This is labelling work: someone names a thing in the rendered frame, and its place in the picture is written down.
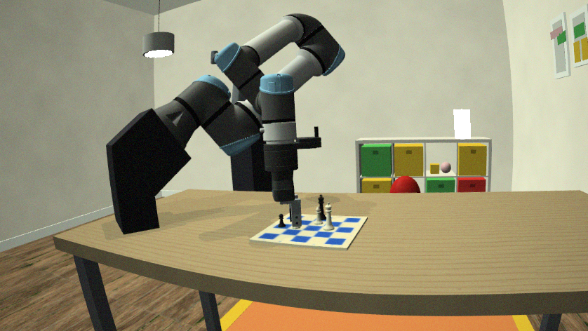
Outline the blue and cream chessboard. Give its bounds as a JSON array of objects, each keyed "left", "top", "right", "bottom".
[{"left": 249, "top": 213, "right": 368, "bottom": 251}]

